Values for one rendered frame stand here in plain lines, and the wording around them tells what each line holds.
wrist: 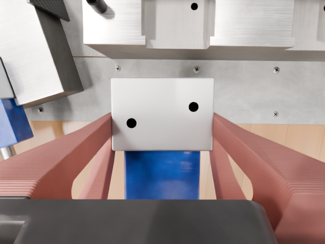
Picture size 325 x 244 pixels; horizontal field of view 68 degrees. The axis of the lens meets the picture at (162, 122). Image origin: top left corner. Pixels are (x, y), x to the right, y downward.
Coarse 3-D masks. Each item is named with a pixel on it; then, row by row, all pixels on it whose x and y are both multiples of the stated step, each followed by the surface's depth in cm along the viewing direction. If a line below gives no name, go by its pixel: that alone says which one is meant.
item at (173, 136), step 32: (128, 96) 12; (160, 96) 12; (192, 96) 12; (128, 128) 12; (160, 128) 12; (192, 128) 12; (128, 160) 13; (160, 160) 13; (192, 160) 13; (128, 192) 13; (160, 192) 13; (192, 192) 13
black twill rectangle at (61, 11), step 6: (30, 0) 20; (36, 0) 20; (42, 0) 21; (48, 0) 22; (54, 0) 24; (60, 0) 25; (36, 6) 21; (42, 6) 21; (48, 6) 22; (54, 6) 23; (60, 6) 25; (48, 12) 22; (54, 12) 23; (60, 12) 24; (66, 12) 26; (66, 18) 25
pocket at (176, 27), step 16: (144, 0) 20; (160, 0) 20; (176, 0) 20; (192, 0) 20; (208, 0) 20; (144, 16) 20; (160, 16) 20; (176, 16) 20; (192, 16) 20; (208, 16) 20; (144, 32) 20; (160, 32) 20; (176, 32) 20; (192, 32) 20; (208, 32) 20; (176, 48) 19; (192, 48) 19
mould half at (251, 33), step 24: (120, 0) 17; (216, 0) 17; (240, 0) 17; (264, 0) 17; (288, 0) 17; (96, 24) 17; (120, 24) 17; (216, 24) 17; (240, 24) 17; (264, 24) 17; (288, 24) 17; (96, 48) 19; (120, 48) 19; (144, 48) 19; (168, 48) 19; (216, 48) 19; (240, 48) 18; (264, 48) 18; (288, 48) 18
